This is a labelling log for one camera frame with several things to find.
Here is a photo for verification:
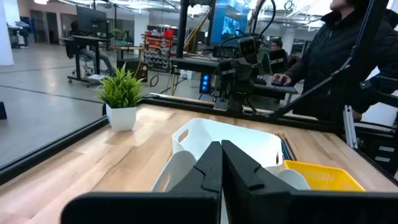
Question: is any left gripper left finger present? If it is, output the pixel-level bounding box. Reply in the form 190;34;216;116
60;140;223;224

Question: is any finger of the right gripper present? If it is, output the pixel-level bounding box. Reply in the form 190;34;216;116
213;81;231;112
230;90;246;113

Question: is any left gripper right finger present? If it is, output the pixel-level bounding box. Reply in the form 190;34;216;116
221;139;398;224

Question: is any blue handle paintbrush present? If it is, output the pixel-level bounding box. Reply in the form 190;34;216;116
279;135;290;162

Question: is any black LED tower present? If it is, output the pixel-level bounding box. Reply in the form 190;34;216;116
198;73;213;95

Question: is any white plastic bin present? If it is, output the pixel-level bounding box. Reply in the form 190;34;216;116
172;118;284;169

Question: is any light grey plastic bin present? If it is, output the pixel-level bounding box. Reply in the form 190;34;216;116
150;150;311;193

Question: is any person's hand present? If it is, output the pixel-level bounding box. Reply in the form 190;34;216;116
273;73;293;87

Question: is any person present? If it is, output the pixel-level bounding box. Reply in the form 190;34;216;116
273;0;398;122
65;20;116;77
269;37;284;52

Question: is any black work desk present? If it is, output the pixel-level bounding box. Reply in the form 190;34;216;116
169;57;299;101

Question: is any blue display screen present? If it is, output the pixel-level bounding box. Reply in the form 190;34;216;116
210;0;250;47

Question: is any yellow plastic basket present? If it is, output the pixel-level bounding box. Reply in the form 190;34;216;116
283;160;366;192

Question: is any red orange parts shelf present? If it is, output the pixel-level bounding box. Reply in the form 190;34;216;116
142;29;175;72

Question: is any black computer case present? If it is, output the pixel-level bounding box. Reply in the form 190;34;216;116
116;58;149;83

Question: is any green plant white pot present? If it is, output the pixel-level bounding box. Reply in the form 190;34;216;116
95;63;146;132

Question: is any black control box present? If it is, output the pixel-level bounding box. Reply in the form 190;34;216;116
354;124;398;187

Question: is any black standing desk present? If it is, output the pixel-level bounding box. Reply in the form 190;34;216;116
62;34;111;86

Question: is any black monitor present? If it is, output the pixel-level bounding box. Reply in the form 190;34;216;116
76;5;108;35

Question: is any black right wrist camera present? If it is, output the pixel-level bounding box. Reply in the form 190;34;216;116
238;36;257;58

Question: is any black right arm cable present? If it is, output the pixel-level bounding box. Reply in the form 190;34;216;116
217;0;278;62

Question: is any black vertical post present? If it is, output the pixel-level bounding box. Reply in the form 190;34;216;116
175;0;190;59

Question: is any silver aluminium post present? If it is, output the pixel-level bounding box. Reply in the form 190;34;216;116
343;105;358;149

